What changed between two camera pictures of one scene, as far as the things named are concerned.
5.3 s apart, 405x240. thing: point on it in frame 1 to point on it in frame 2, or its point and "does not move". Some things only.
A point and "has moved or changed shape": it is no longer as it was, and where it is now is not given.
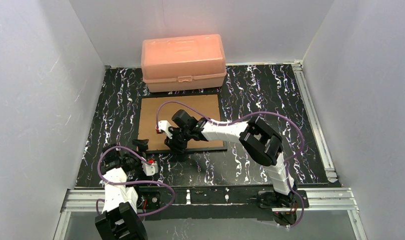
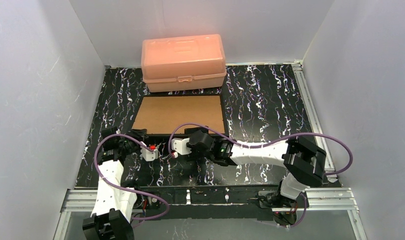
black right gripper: x=177 y=140 to x=194 y=142
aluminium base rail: x=87 y=200 does not move
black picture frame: x=221 y=148 has moved or changed shape
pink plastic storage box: x=183 y=63 does not move
